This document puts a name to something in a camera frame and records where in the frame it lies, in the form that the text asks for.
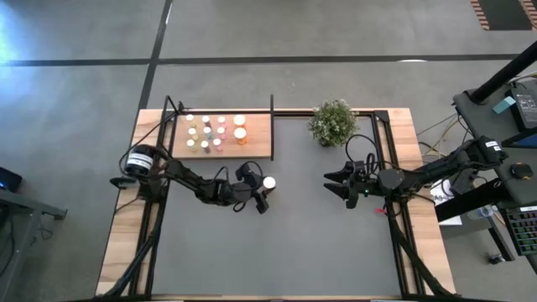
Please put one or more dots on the teal small box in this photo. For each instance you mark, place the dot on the teal small box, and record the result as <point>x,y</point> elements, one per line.
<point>503,105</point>

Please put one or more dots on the black pole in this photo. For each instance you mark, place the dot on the black pole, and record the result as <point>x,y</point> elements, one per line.
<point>503,73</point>

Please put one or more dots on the grey table mat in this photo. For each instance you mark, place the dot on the grey table mat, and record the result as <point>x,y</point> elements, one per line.
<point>293,243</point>

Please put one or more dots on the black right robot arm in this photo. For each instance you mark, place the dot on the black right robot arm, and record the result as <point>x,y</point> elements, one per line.
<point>440,170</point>

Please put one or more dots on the black metal shelf frame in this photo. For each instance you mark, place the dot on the black metal shelf frame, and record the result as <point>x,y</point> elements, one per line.
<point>271,126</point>

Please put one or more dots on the wooden shelf board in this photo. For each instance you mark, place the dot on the wooden shelf board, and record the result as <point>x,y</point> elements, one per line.
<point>256,142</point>

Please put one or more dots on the dark metal side table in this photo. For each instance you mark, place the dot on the dark metal side table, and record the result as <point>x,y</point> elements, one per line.
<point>25,205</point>

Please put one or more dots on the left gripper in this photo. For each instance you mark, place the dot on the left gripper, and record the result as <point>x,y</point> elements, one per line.
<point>241,189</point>

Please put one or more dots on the black aluminium rig frame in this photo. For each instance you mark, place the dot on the black aluminium rig frame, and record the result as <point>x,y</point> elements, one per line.
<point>289,113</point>

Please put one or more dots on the red clamp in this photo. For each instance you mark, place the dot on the red clamp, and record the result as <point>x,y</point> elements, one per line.
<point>380,210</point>

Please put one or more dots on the black desk leg frame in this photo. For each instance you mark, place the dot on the black desk leg frame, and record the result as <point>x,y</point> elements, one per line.
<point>474,200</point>

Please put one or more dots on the black device white label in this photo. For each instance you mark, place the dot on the black device white label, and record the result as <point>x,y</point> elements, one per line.
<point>526,105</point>

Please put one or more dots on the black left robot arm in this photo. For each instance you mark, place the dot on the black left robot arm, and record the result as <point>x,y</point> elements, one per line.
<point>189,178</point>

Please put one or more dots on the black floor mat striped border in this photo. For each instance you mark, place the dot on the black floor mat striped border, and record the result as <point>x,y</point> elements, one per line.
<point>503,14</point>

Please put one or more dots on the white paper sheet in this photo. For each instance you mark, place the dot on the white paper sheet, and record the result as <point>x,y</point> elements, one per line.
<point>453,221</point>

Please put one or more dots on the dark grey side desk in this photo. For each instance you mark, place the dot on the dark grey side desk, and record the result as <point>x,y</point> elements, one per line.
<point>482,121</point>

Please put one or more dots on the black caster wheel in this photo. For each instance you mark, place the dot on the black caster wheel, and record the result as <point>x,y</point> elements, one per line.
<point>496,258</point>

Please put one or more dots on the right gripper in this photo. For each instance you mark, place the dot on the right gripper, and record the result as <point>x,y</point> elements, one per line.
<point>361,182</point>

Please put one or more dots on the black computer mouse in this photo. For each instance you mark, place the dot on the black computer mouse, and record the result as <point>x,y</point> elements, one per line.
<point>521,170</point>

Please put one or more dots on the backlit black keyboard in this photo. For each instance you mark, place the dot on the backlit black keyboard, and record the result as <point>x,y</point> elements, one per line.
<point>522,230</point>

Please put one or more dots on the black computer blue light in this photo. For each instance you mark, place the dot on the black computer blue light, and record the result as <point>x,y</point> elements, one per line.
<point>8,180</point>

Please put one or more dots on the orange medicine bottle white cap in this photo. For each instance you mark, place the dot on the orange medicine bottle white cap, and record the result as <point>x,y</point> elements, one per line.
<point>239,120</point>
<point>240,133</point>
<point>269,182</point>

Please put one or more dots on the green potted plant black pot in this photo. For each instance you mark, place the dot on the green potted plant black pot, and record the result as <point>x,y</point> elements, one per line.
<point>333,123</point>

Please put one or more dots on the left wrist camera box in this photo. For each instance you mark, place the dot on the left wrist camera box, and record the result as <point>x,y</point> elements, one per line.
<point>262,204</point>

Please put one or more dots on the clear plastic water bottle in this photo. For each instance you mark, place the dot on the clear plastic water bottle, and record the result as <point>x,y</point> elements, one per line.
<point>481,211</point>

